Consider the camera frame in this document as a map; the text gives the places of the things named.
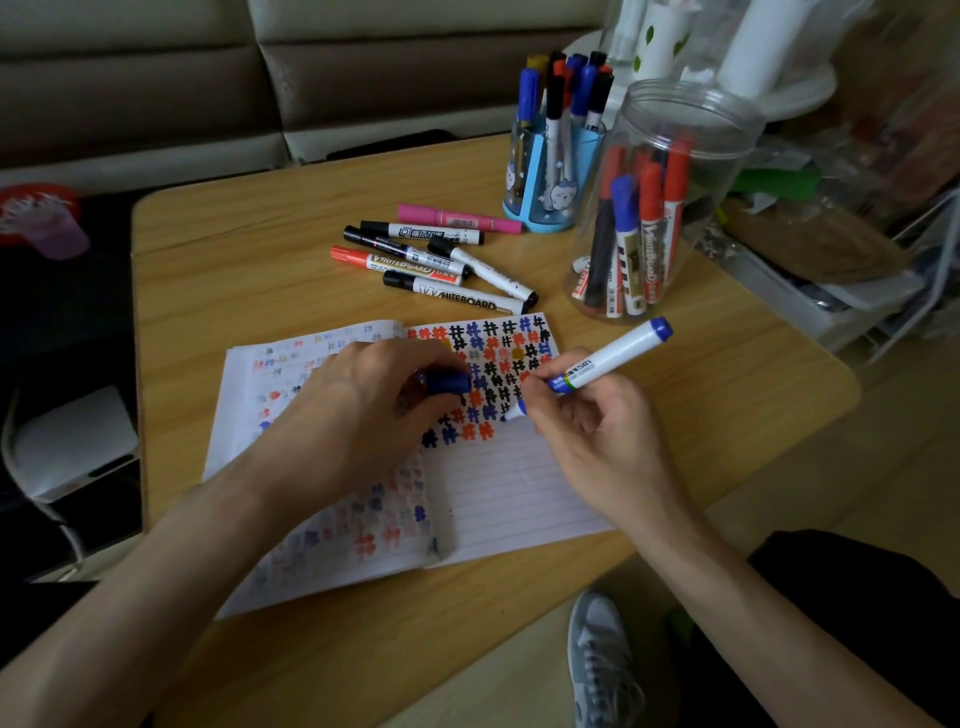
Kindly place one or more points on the black-capped marker with red band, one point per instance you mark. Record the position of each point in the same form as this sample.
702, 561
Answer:
405, 251

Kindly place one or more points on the white cup with green leaves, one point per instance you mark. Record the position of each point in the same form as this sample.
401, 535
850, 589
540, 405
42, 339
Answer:
664, 37

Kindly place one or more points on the blue cartoon pen holder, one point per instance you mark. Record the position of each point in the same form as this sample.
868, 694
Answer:
581, 161

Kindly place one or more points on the white marker with black cap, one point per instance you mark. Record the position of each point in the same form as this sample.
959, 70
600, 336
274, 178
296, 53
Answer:
427, 232

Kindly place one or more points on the clear plastic cup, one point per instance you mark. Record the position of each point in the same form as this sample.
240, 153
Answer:
56, 232

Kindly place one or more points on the person's right thumb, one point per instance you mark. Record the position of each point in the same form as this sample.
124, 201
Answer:
555, 412

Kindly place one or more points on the red round object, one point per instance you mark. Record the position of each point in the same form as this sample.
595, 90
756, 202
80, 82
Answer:
19, 199

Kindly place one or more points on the person's left thumb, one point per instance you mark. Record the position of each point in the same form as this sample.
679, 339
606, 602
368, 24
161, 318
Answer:
435, 420

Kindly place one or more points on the lined notebook with coloured marks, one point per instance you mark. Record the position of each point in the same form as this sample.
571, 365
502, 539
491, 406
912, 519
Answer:
495, 495

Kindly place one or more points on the pink marker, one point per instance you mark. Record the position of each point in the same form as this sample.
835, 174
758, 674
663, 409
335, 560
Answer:
457, 219

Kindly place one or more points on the blue whiteboard marker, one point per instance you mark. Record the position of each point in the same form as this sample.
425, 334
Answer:
622, 349

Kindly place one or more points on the person's right hand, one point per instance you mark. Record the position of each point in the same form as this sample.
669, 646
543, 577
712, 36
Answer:
615, 450

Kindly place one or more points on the short red-striped white marker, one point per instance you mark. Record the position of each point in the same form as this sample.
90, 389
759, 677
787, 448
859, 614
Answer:
580, 281

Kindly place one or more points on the bunch of assorted upright markers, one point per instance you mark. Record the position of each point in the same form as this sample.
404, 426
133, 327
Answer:
555, 97

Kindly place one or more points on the red-capped white marker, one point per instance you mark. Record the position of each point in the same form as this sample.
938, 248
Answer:
651, 225
675, 195

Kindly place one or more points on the person's left forearm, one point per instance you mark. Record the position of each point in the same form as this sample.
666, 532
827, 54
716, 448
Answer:
150, 600

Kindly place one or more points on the red-capped whiteboard marker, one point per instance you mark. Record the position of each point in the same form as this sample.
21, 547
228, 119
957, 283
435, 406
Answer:
375, 262

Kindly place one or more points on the beige and brown sofa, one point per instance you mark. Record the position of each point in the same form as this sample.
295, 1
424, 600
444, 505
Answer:
150, 82

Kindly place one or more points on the person's left hand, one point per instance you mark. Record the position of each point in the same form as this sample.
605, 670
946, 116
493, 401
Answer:
352, 420

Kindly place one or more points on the white plastic bin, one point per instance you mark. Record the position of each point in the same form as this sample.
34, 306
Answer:
817, 292

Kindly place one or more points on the person's right forearm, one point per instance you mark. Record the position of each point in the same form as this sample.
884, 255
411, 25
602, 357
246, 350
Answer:
750, 630

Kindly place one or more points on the clear plastic jar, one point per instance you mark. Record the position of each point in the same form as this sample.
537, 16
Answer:
712, 120

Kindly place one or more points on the blue marker cap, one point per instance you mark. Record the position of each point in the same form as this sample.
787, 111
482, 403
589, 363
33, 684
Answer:
450, 383

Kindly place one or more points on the large black-capped whiteboard marker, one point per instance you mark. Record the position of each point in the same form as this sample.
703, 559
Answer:
457, 294

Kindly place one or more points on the slim black-capped white marker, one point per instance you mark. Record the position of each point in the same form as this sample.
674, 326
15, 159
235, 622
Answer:
487, 274

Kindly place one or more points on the green object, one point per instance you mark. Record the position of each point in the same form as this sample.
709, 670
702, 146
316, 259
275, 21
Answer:
780, 184

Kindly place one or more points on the blue-capped white marker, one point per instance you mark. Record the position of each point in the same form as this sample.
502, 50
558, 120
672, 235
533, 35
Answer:
628, 240

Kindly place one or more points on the white chair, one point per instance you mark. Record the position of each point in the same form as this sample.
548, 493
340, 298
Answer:
71, 442

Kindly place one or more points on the clear bottle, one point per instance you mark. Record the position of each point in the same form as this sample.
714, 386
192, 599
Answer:
626, 30

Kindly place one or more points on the white cylinder roll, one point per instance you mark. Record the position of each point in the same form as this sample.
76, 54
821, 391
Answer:
761, 45

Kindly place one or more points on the black trousers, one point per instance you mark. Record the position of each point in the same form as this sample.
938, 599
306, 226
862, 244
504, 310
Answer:
847, 600

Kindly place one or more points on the grey sneaker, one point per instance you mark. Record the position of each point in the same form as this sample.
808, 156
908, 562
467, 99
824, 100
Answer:
600, 660

